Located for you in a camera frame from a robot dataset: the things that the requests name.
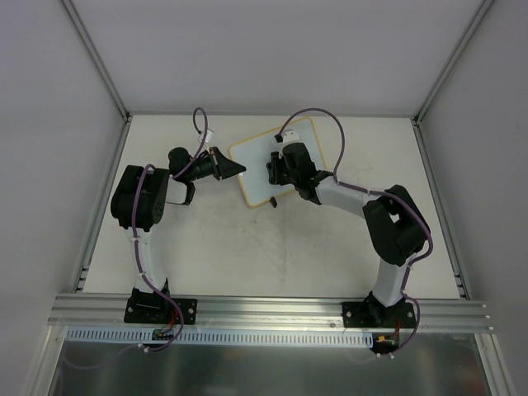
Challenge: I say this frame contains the yellow framed whiteboard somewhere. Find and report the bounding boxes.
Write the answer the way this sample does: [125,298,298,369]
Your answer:
[228,116,327,208]

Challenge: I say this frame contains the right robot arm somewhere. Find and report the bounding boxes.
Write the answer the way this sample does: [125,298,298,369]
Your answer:
[266,142,433,328]

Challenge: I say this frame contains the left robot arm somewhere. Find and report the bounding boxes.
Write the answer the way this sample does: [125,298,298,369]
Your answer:
[111,147,246,326]

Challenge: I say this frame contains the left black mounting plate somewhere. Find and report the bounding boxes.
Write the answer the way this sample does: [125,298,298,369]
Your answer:
[124,296,198,325]

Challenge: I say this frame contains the black mounting plate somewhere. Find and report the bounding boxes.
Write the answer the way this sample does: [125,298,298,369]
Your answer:
[124,296,198,325]
[341,300,416,329]

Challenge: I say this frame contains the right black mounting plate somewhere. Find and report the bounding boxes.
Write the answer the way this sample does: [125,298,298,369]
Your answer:
[341,300,416,329]

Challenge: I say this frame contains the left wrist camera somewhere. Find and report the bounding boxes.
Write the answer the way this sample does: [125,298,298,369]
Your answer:
[199,129,215,144]

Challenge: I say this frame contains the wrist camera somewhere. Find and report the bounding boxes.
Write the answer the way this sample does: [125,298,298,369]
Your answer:
[275,129,302,158]
[199,129,215,144]

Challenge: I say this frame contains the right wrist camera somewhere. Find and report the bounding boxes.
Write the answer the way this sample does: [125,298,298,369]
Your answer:
[275,129,302,158]

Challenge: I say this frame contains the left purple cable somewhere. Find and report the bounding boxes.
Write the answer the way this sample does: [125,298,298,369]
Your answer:
[61,107,210,370]

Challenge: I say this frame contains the white slotted cable duct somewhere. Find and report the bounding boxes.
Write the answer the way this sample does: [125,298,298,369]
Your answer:
[65,327,374,349]

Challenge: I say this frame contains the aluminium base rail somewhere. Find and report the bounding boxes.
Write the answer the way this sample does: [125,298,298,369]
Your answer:
[47,293,497,333]

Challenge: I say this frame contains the left aluminium frame post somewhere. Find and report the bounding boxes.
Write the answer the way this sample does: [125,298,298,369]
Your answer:
[59,0,130,122]

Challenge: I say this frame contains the aluminium frame post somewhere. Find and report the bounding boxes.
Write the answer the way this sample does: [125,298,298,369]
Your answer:
[412,0,496,126]
[59,0,130,122]

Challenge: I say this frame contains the right aluminium frame post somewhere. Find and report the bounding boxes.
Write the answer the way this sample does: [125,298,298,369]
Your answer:
[412,0,496,126]

